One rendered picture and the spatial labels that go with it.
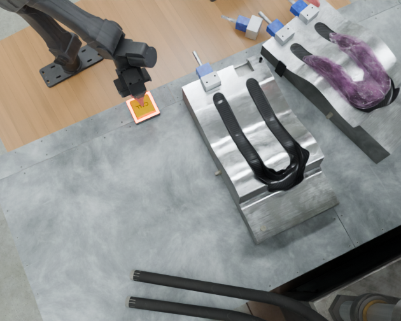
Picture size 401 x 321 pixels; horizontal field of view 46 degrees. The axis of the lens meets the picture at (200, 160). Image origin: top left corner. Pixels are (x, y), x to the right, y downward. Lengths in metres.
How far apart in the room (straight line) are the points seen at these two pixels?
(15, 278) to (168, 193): 1.11
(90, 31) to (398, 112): 0.87
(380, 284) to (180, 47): 0.94
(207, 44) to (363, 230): 0.75
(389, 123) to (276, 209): 0.40
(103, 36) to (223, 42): 0.46
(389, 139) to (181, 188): 0.61
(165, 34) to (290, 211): 0.70
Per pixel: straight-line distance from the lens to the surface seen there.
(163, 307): 1.32
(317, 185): 1.37
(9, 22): 2.73
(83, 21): 1.24
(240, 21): 1.56
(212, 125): 1.36
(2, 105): 1.60
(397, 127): 1.44
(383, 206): 1.48
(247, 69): 1.46
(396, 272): 1.49
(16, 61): 1.64
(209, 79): 1.38
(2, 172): 1.52
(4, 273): 2.34
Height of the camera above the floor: 2.16
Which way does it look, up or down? 75 degrees down
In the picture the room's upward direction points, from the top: straight up
